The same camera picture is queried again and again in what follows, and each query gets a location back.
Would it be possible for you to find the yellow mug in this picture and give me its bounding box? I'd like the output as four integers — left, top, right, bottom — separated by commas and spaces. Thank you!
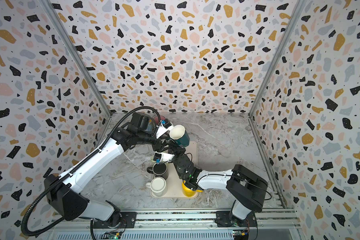
182, 181, 203, 198

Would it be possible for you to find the black mug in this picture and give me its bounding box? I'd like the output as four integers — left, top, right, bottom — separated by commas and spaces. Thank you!
147, 163, 169, 180

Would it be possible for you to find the black corrugated cable hose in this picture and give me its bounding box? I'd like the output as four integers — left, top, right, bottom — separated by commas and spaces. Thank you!
20, 105, 161, 238

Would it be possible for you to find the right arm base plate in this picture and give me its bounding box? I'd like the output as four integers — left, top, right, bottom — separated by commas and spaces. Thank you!
215, 211, 257, 228

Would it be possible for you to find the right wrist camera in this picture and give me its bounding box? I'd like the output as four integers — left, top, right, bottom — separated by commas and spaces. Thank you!
153, 152, 175, 163

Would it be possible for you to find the white mug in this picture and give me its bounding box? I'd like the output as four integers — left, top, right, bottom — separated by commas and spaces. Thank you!
146, 177, 168, 197

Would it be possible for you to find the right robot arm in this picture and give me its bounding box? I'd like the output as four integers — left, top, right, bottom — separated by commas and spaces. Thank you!
170, 151, 268, 221

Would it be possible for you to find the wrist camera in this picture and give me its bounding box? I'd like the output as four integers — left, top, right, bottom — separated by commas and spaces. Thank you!
156, 120, 174, 139
153, 152, 175, 163

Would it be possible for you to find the pink patterned mug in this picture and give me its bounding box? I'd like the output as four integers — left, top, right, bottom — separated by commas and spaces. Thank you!
155, 116, 169, 125

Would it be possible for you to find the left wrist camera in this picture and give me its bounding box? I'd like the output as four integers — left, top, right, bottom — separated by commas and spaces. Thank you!
156, 120, 174, 139

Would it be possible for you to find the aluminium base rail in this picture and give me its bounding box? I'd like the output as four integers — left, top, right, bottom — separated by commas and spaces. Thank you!
45, 209, 305, 240

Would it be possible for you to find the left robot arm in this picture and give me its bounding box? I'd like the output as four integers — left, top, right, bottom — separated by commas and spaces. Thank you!
45, 112, 174, 228

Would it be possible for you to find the dark green mug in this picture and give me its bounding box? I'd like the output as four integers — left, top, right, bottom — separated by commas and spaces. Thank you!
170, 125, 190, 148

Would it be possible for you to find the cream plastic tray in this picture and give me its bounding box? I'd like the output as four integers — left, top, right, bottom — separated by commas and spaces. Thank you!
150, 141, 199, 199

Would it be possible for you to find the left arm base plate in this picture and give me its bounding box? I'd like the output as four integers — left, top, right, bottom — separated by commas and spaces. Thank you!
93, 212, 137, 230

